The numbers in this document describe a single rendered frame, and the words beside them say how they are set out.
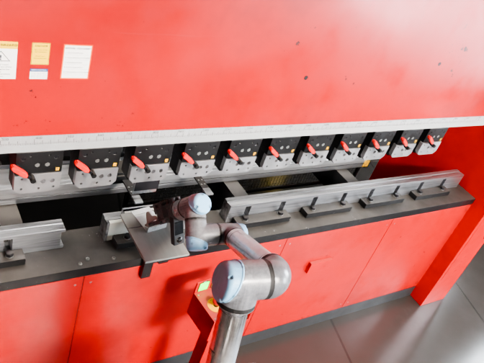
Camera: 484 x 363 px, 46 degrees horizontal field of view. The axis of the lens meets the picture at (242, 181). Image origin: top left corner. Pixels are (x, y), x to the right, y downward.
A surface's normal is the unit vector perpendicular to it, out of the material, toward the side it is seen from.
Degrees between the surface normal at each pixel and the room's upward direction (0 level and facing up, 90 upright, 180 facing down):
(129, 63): 90
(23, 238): 90
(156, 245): 0
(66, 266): 0
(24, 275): 0
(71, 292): 90
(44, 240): 90
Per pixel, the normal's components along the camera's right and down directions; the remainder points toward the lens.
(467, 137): -0.83, 0.09
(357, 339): 0.29, -0.78
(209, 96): 0.48, 0.62
